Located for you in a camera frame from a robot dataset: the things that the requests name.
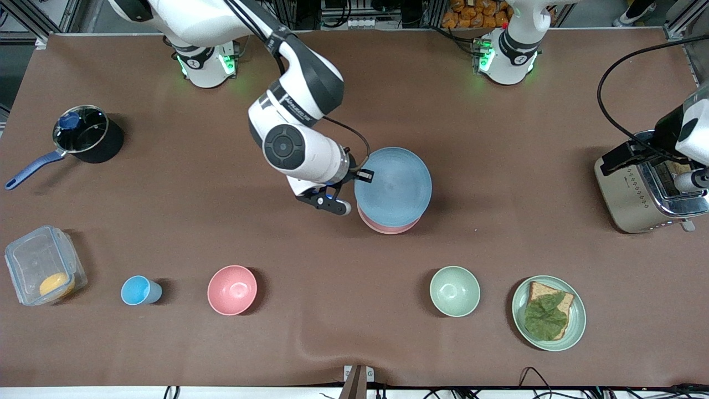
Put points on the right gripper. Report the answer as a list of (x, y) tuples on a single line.
[(353, 175)]

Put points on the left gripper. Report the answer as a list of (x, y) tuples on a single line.
[(666, 131)]

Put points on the blue plate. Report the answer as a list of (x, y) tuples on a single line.
[(396, 185)]

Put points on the pink plate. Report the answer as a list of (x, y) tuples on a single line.
[(388, 229)]

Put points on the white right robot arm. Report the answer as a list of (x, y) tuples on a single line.
[(299, 147)]

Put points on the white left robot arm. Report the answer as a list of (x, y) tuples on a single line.
[(512, 55)]

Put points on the bread slice with brown crust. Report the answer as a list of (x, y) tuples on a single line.
[(678, 166)]

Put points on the beige and chrome toaster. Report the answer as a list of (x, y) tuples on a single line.
[(631, 199)]

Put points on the brown table cover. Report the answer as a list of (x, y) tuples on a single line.
[(221, 194)]

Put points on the green bowl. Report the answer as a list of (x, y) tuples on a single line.
[(455, 291)]

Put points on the pink bowl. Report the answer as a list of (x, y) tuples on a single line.
[(232, 290)]

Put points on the green plate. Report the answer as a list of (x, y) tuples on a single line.
[(577, 327)]

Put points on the square toast slice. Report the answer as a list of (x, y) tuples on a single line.
[(540, 289)]

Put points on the pile of orange snacks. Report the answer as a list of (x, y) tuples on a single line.
[(476, 14)]

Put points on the green lettuce leaf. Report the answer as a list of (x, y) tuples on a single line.
[(545, 318)]

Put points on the blue cup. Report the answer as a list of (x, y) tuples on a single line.
[(135, 290)]

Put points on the glass lid with blue knob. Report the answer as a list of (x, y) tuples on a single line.
[(83, 130)]

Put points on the orange round food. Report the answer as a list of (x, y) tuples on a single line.
[(55, 284)]

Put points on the clear plastic container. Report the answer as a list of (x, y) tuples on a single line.
[(27, 260)]

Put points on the metal table bracket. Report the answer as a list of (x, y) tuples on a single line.
[(359, 379)]

